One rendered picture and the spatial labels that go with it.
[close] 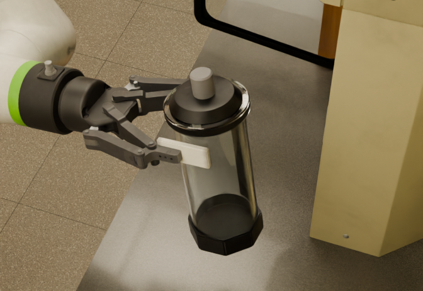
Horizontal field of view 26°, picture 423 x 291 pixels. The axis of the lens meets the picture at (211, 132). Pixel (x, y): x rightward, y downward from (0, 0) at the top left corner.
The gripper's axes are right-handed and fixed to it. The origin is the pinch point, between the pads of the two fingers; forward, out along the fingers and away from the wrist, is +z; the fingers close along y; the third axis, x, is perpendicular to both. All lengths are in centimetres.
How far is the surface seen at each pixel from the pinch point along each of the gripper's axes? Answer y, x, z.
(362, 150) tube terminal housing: 11.2, 8.3, 16.8
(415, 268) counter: 14.9, 33.0, 23.6
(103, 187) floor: 77, 103, -83
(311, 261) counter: 9.5, 31.0, 9.1
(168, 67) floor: 128, 96, -87
